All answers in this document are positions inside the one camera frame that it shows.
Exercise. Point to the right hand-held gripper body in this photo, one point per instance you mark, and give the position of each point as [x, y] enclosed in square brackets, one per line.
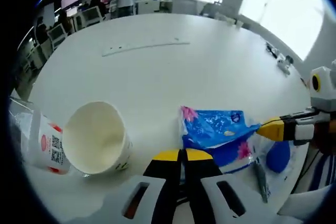
[325, 95]

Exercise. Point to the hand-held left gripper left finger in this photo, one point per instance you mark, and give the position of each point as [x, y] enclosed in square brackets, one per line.
[147, 197]

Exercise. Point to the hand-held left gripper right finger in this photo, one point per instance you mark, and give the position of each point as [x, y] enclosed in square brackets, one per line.
[210, 197]

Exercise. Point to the blue mouse pad packet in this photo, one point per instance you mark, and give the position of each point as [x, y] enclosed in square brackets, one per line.
[278, 155]

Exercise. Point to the blue tissue packet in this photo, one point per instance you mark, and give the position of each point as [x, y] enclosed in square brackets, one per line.
[210, 129]

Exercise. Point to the white paper cup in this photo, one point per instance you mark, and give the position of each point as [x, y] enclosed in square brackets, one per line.
[92, 134]

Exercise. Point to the clear water bottle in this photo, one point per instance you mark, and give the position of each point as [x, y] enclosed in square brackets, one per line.
[34, 140]

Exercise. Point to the small white items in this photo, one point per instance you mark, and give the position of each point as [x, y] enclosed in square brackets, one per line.
[233, 22]

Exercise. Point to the dark grey slim stick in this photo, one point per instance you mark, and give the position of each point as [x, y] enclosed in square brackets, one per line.
[261, 182]

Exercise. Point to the person's white garment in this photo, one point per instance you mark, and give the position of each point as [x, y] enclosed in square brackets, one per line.
[309, 203]

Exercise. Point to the white table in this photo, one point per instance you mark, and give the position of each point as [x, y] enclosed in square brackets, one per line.
[157, 82]

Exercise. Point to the white cabinet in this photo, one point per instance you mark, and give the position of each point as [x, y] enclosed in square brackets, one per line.
[155, 6]

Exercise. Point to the white office chair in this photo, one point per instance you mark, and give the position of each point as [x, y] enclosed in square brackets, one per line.
[89, 16]
[56, 36]

